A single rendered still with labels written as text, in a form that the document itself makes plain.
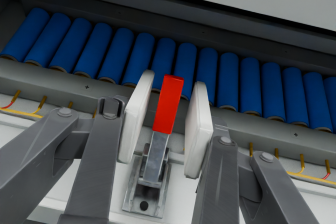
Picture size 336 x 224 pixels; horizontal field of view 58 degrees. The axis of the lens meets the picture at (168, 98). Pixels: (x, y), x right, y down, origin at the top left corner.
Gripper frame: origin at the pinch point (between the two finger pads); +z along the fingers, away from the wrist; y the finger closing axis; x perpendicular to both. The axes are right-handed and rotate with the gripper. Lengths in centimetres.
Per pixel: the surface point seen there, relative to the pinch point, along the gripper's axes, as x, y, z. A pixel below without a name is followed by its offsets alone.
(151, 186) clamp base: -5.1, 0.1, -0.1
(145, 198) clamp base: -6.6, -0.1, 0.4
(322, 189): -4.6, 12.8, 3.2
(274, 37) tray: 4.2, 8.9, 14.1
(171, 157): -4.6, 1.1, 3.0
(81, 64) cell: -0.6, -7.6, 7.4
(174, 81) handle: 2.1, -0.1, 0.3
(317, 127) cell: -1.2, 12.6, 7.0
